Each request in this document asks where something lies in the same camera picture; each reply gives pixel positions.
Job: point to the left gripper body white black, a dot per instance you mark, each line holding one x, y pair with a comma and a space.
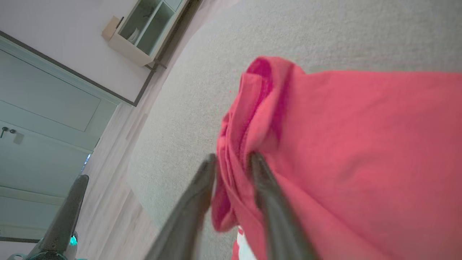
54, 255

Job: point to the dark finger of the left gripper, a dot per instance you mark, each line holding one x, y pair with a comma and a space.
66, 213

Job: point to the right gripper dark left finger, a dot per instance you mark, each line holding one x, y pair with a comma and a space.
187, 220

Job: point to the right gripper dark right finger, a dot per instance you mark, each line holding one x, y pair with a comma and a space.
278, 224

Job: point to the red white basketball jersey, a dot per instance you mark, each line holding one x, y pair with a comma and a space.
361, 155

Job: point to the grey-green door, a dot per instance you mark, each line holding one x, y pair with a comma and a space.
47, 108

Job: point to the tan cardboard box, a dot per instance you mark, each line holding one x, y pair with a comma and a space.
110, 29

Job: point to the mint green white cabinet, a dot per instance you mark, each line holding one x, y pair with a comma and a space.
148, 29

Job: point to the large grey sofa seat cushion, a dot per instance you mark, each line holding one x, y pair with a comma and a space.
325, 32

